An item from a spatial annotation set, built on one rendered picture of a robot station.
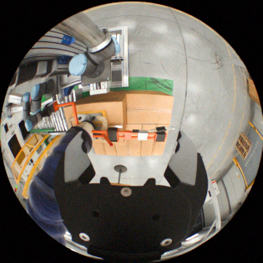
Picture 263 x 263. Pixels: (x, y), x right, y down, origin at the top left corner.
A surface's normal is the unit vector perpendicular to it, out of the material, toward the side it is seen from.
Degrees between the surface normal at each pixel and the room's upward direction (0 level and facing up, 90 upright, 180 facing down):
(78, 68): 8
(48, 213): 91
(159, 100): 0
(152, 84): 0
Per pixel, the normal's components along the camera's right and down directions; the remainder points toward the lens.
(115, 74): -0.02, 0.53
